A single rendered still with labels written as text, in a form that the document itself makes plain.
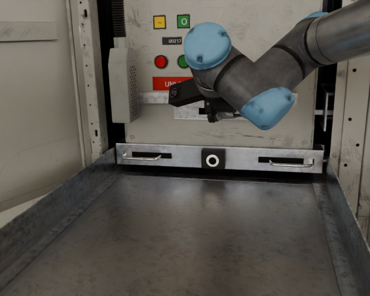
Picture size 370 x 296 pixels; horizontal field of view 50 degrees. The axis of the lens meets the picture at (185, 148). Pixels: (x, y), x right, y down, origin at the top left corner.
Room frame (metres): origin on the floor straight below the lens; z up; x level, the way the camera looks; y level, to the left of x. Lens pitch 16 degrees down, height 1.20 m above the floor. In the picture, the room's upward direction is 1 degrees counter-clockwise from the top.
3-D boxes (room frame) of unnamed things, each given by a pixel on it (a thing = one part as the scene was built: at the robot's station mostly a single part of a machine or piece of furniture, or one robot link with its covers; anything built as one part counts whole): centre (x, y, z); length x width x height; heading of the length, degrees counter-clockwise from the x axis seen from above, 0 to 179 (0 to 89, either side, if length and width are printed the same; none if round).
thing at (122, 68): (0.96, 0.14, 1.09); 0.08 x 0.05 x 0.17; 167
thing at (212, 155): (0.96, -0.07, 0.90); 0.06 x 0.03 x 0.05; 77
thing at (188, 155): (1.00, -0.08, 0.89); 0.54 x 0.05 x 0.06; 77
